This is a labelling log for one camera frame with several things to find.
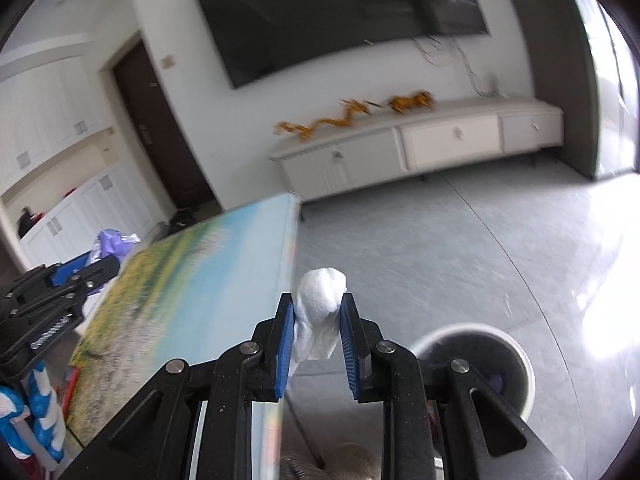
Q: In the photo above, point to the long golden dragon figurine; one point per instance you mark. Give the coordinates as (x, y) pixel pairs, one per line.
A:
(340, 117)

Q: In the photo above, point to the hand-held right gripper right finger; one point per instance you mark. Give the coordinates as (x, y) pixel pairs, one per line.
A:
(350, 355)

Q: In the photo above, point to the black bag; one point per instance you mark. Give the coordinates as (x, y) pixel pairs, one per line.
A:
(182, 217)

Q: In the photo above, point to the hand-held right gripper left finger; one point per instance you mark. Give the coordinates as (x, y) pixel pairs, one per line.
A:
(285, 350)

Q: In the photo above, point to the table with printed landscape top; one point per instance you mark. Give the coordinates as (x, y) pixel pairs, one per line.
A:
(200, 285)

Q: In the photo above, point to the white low cupboards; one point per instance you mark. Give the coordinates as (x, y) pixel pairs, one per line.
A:
(100, 210)

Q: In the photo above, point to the short golden dragon figurine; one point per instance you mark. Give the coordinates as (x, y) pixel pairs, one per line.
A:
(410, 101)

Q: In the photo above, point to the white round trash bin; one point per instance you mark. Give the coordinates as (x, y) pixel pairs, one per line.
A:
(525, 375)

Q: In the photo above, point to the person's left forearm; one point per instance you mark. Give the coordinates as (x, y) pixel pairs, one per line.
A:
(35, 415)

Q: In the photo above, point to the black wall television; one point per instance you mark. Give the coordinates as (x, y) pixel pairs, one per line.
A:
(325, 15)

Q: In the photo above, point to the wall switch plate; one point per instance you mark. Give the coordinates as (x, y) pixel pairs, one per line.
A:
(168, 61)

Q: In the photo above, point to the purple wrapper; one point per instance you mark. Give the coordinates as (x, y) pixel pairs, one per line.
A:
(112, 242)

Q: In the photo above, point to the white tissue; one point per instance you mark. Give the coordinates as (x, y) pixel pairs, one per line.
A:
(320, 295)

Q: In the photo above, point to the white wall cupboards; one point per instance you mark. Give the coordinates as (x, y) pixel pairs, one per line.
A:
(50, 110)

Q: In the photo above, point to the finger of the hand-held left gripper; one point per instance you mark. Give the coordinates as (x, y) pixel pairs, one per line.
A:
(72, 269)
(100, 272)

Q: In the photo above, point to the white television cabinet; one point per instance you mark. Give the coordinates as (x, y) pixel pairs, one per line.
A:
(450, 145)

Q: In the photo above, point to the dark brown door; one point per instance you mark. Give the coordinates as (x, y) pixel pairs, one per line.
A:
(160, 130)

